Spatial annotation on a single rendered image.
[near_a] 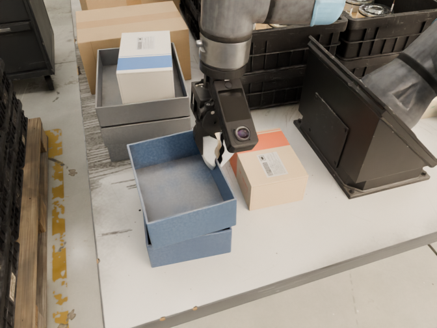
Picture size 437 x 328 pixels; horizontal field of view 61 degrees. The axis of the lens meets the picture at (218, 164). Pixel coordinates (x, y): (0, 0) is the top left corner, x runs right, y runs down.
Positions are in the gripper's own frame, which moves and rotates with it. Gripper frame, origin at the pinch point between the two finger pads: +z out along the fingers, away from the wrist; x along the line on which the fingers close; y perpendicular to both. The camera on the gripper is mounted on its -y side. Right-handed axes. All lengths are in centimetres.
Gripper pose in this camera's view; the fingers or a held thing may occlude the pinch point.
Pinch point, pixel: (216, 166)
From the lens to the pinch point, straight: 67.8
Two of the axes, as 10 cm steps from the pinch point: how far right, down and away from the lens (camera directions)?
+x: -9.5, 1.4, -2.7
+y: -2.9, -6.6, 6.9
